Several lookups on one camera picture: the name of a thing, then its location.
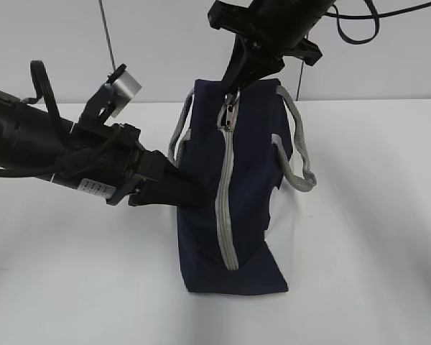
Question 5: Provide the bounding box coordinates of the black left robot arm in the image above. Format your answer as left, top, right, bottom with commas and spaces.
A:
0, 89, 210, 208

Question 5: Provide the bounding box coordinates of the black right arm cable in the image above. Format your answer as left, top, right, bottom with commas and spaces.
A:
325, 0, 431, 45

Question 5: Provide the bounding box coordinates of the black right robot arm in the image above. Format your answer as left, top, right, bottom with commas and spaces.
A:
208, 0, 334, 93

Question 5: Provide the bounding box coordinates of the navy blue lunch bag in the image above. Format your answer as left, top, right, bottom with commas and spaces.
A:
168, 78, 317, 296

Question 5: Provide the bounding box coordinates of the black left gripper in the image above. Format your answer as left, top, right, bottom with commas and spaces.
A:
71, 121, 216, 209

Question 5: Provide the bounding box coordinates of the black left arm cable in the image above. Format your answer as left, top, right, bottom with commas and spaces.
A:
0, 60, 130, 179

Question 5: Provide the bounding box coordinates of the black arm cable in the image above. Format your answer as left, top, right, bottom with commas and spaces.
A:
0, 60, 130, 179
325, 0, 431, 45

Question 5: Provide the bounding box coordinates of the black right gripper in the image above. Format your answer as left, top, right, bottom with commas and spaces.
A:
208, 0, 323, 88

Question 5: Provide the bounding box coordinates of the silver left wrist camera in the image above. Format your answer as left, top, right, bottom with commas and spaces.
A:
105, 64, 142, 118

